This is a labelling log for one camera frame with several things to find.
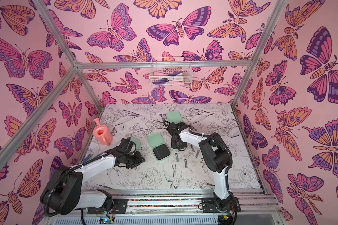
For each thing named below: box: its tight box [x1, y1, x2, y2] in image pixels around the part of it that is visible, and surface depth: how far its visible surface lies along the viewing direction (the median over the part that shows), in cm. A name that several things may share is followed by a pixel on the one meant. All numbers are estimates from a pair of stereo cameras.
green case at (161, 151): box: [147, 132, 172, 162], surface depth 97 cm
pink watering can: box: [92, 117, 114, 146], surface depth 93 cm
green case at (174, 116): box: [167, 110, 183, 125], surface depth 115 cm
